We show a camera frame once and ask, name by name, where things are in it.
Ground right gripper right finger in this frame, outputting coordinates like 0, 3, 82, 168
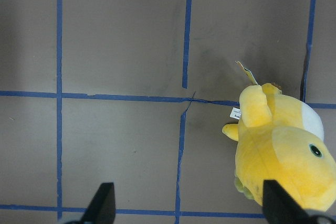
262, 180, 318, 224

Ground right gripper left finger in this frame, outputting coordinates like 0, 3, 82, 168
79, 182, 116, 224

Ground yellow plush toy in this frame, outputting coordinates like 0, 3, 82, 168
222, 69, 335, 211

